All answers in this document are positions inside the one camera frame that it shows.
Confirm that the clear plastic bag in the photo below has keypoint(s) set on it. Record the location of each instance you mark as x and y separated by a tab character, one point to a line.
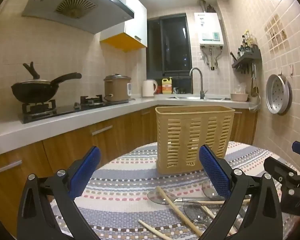
240	88

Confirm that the red container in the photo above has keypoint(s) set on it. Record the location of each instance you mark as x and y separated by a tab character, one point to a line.
159	90

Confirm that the metal kitchen faucet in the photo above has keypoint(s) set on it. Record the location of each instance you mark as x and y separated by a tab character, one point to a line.
201	80

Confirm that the beige plastic utensil basket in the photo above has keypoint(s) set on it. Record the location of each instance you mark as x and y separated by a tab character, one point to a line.
180	135

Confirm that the grey range hood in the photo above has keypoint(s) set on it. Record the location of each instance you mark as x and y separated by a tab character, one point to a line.
90	12

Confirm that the black wok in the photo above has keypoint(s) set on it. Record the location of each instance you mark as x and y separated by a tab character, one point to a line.
32	91

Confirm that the grey wall spice rack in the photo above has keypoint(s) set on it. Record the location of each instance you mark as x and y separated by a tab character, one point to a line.
250	57

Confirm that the metal flue pipe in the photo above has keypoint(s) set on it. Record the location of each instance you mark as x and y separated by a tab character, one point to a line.
202	6

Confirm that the water heater pipes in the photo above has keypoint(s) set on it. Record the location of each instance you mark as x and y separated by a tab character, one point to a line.
212	60

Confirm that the white kitchen countertop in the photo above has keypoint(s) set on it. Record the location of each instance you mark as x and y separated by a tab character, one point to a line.
90	115

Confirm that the brown rice cooker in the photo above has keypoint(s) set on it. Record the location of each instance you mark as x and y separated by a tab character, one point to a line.
115	90

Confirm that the white and yellow wall cabinet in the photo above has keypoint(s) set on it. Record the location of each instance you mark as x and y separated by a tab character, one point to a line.
135	17

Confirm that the dark window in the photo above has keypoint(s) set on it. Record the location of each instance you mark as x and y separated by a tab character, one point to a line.
170	47

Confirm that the white electric kettle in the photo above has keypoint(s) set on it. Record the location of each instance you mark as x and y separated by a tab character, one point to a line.
148	88

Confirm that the hanging metal kitchen utensil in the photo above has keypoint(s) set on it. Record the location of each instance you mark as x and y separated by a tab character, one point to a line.
255	102

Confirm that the metal wall hook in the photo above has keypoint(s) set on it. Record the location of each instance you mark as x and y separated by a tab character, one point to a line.
291	70

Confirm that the black gas stove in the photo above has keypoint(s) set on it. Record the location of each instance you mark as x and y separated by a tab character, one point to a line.
65	110

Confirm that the black wok lid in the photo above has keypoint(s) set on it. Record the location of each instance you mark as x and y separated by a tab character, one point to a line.
33	73

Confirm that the steel kitchen sink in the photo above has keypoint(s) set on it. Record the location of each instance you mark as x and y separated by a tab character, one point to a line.
195	98

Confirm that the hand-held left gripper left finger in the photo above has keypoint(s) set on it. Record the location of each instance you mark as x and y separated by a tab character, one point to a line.
85	172

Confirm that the round metal steamer tray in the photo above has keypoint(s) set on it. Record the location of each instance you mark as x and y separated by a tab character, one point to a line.
277	95

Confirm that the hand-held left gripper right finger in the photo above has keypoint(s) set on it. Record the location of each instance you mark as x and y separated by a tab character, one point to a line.
215	172

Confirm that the yellow detergent bottle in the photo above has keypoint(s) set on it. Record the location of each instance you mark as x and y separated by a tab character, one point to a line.
167	87

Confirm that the beige bowl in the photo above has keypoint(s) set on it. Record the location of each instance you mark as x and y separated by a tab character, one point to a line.
238	97

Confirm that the white gas water heater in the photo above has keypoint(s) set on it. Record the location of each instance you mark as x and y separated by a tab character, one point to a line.
208	25

